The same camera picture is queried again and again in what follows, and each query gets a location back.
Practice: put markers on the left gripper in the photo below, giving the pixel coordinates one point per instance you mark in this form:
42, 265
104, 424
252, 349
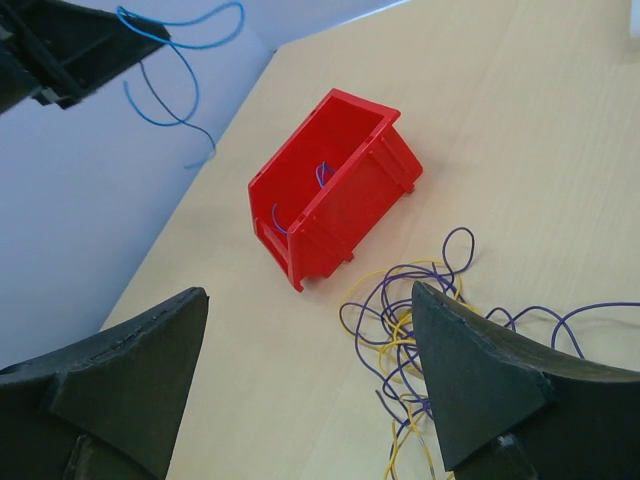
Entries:
59, 53

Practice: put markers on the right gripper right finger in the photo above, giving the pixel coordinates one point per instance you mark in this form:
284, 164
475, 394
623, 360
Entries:
507, 407

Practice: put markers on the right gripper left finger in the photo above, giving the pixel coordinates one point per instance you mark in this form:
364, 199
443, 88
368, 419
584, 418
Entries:
109, 406

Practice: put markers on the red plastic bin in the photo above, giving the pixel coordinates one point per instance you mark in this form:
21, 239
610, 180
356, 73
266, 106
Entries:
329, 184

